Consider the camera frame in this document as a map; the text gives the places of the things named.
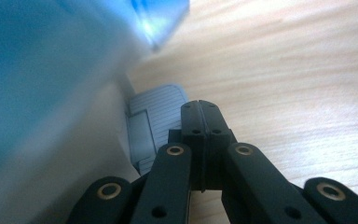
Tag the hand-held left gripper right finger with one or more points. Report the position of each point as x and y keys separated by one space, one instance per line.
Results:
x=216 y=137

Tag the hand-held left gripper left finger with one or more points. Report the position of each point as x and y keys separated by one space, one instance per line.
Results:
x=194 y=130

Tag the blue translucent trash bag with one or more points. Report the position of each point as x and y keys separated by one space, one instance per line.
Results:
x=155 y=18

